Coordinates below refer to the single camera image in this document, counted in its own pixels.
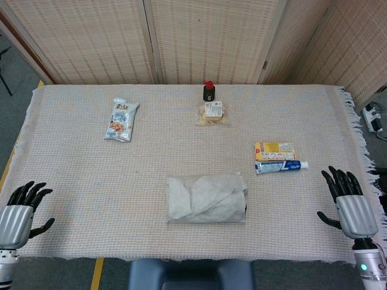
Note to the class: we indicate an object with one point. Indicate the blue white toothpaste tube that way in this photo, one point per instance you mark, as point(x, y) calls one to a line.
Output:
point(279, 166)

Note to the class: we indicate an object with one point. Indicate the white non-woven bag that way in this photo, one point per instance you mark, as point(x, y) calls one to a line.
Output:
point(206, 197)

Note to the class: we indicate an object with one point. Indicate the bamboo folding screen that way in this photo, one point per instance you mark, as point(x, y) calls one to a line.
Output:
point(193, 39)

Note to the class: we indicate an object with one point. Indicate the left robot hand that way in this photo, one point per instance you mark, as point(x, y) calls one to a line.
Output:
point(13, 218)

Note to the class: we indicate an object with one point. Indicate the white power strip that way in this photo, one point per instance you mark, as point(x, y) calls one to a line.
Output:
point(373, 117)

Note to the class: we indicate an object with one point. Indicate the black chair leg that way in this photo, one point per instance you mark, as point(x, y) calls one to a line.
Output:
point(4, 72)

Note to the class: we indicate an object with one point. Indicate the yellow cardboard box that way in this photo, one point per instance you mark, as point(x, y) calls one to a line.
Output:
point(274, 151)

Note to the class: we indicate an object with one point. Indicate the clear packet of biscuits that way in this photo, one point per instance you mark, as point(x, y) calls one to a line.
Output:
point(213, 113)

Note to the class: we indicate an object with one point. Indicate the black bottle red cap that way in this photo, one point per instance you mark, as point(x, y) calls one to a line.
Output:
point(209, 92)

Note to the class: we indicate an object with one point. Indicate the white snack packet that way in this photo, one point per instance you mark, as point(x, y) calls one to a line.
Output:
point(121, 119)

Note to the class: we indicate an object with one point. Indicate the woven pink tablecloth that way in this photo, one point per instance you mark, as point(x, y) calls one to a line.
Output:
point(187, 169)

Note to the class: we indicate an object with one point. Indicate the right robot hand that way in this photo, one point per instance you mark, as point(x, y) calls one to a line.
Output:
point(356, 214)

